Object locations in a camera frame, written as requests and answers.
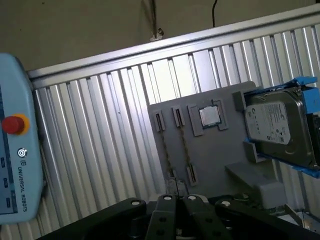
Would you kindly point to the hard disk in blue carrier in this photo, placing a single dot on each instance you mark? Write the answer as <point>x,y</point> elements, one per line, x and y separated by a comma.
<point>272,120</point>

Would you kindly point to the grey parts rack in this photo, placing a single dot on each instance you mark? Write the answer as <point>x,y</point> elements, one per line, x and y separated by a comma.
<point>215,150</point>

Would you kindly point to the pale blue teach pendant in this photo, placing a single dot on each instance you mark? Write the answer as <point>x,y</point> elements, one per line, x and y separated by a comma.
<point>22,100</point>

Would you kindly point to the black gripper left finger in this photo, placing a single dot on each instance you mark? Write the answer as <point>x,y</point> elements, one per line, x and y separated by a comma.
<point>162,220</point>

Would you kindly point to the red stop button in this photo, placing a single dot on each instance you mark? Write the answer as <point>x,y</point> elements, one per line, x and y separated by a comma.
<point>12,125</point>

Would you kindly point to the silver CPU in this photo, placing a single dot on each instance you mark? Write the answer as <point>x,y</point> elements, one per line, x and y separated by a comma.
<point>209,117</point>

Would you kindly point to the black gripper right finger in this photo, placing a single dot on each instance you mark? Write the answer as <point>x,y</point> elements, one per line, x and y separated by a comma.
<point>197,220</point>

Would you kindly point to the blue RAM stick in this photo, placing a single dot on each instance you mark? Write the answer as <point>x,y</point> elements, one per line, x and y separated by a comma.
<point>167,152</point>

